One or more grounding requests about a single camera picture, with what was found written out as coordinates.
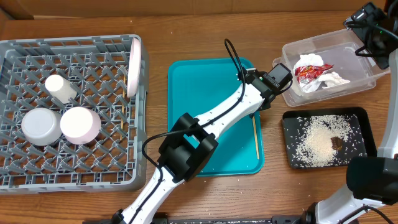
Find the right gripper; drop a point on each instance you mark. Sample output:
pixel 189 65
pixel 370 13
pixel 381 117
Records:
pixel 355 18

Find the red snack wrapper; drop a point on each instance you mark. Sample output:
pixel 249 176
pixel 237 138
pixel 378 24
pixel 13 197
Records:
pixel 307 74

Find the brown food scrap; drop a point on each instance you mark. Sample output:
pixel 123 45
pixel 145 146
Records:
pixel 337 143

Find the white rice pile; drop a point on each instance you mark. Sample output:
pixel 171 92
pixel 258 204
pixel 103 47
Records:
pixel 308 140

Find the large white plate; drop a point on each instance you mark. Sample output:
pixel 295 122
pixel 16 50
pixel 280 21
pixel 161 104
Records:
pixel 134 68

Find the small pink plate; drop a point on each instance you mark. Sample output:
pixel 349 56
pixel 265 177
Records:
pixel 80 125

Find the white cup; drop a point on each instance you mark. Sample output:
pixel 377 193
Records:
pixel 60 88

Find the grey-white bowl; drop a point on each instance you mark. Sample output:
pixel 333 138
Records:
pixel 41 126

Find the white napkin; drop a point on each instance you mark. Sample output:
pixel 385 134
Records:
pixel 329 79
pixel 309 59

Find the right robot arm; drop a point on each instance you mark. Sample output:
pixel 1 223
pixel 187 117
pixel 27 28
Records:
pixel 371 182

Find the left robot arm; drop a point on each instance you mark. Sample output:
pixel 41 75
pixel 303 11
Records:
pixel 189 145

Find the clear plastic waste bin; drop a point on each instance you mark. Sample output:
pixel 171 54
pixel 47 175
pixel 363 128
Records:
pixel 338 49

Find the grey dishwasher rack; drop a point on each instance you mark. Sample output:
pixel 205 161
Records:
pixel 94 66

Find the black rectangular tray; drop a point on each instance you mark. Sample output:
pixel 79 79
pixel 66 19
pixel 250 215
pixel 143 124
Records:
pixel 359 112

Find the teal serving tray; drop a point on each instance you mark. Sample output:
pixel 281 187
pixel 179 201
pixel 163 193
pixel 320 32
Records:
pixel 197 86

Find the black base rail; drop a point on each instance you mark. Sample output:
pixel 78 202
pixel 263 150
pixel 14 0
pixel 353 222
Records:
pixel 274 220

